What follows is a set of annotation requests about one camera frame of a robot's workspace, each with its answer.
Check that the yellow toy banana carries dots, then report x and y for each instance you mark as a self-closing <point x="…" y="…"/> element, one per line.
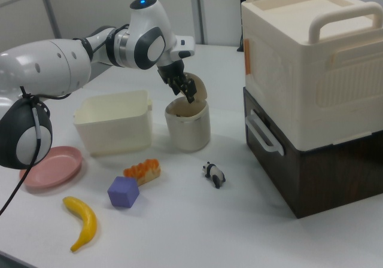
<point x="88" y="220"/>

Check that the purple foam cube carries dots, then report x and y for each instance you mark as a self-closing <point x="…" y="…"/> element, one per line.
<point x="121" y="193"/>

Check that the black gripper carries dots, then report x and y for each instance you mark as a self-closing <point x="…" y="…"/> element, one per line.
<point x="175" y="73"/>

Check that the toy bread with orange glaze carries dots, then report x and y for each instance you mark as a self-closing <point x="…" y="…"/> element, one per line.
<point x="146" y="169"/>

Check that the cream trash can with lid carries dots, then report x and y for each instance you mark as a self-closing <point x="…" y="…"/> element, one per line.
<point x="188" y="130"/>

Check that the cream plastic drawer box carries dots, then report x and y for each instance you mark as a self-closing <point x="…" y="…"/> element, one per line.
<point x="284" y="85"/>

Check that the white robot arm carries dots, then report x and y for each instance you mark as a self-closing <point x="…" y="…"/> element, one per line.
<point x="45" y="64"/>

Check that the pink plastic plate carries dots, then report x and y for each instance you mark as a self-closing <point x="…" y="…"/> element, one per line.
<point x="57" y="166"/>

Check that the dark brown drawer cabinet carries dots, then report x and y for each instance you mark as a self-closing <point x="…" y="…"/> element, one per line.
<point x="329" y="181"/>

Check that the black camera stand pole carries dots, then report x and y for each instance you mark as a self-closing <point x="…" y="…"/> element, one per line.
<point x="241" y="10"/>

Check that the small panda figurine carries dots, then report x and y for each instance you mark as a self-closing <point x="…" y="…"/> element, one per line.
<point x="216" y="175"/>

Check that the cream plastic storage bin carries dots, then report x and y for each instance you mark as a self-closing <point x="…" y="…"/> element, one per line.
<point x="113" y="133"/>

